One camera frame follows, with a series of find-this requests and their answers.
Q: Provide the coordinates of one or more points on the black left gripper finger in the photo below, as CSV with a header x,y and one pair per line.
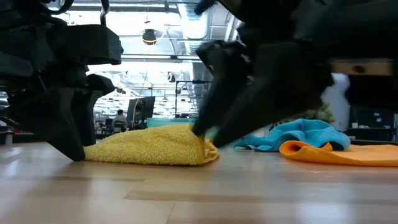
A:
x,y
56,124
88,118

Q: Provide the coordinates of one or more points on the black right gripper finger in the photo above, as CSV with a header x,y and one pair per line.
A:
x,y
280,87
227,68

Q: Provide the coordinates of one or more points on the blue microfiber towel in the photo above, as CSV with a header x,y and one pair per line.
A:
x,y
304,132

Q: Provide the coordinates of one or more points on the yellow microfiber towel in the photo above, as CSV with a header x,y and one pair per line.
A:
x,y
149,146

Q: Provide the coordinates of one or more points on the orange microfiber towel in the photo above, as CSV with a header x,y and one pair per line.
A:
x,y
342,157

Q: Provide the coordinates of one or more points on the teal translucent plastic basket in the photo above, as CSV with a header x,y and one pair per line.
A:
x,y
168,122

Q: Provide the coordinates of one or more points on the person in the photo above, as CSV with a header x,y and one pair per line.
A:
x,y
119,119

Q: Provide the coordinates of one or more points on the small green artificial plant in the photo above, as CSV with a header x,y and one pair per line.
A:
x,y
323,113

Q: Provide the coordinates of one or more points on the black background monitor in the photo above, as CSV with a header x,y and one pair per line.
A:
x,y
143,109

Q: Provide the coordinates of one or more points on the long ceiling light strip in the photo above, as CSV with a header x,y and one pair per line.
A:
x,y
149,57

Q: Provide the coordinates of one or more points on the black ceiling-mounted device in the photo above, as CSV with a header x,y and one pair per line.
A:
x,y
149,36

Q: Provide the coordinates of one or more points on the black cabinet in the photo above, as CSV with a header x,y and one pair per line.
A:
x,y
370,124

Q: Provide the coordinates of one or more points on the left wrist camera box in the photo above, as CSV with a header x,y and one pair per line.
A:
x,y
101,84

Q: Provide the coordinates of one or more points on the black background stand frame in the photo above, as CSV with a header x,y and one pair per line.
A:
x,y
186,81

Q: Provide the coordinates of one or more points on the silver ventilation duct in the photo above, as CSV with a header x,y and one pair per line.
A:
x,y
196,21

